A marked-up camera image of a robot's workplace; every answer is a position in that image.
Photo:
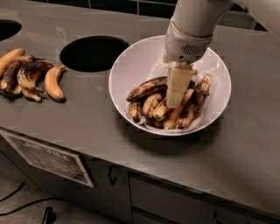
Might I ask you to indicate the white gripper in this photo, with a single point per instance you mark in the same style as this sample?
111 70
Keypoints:
184 45

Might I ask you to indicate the dark brown top banana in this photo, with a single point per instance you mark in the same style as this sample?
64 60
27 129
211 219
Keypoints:
147 88

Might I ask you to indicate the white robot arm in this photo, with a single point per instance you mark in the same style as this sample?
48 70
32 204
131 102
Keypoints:
191 30

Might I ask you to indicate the white bowl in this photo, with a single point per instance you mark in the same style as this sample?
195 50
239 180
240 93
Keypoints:
141 62

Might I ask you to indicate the left spotted banana in bowl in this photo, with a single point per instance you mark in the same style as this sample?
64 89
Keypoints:
151 103

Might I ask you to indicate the spotted banana in bowl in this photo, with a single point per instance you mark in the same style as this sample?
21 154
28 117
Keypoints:
151 103
201 92
161 111

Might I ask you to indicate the right spotted banana in bowl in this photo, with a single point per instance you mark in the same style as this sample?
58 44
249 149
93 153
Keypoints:
201 92

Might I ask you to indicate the yellow orange banana in bowl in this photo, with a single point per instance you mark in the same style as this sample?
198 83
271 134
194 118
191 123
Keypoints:
170 121

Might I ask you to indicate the small leftmost banana in bowl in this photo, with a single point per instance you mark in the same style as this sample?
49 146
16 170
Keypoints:
135 111

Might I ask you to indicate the yellow banana on counter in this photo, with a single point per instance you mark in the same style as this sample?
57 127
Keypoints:
51 83

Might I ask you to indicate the dark curved banana on counter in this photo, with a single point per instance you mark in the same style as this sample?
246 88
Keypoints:
28 76

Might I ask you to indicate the blackened banana on counter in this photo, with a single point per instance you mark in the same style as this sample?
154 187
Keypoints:
9 83

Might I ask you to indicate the yellow banana at left edge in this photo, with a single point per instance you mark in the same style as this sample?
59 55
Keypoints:
9 57

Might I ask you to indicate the landfill sign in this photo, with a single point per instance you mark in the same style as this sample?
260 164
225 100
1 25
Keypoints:
50 159

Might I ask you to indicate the black floor object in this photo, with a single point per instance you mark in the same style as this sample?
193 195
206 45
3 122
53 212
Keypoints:
49 216

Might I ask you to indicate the black cabinet handle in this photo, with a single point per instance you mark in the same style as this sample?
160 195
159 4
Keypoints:
112 174

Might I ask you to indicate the black drawer handle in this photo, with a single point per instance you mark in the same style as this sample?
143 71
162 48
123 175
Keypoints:
215 218

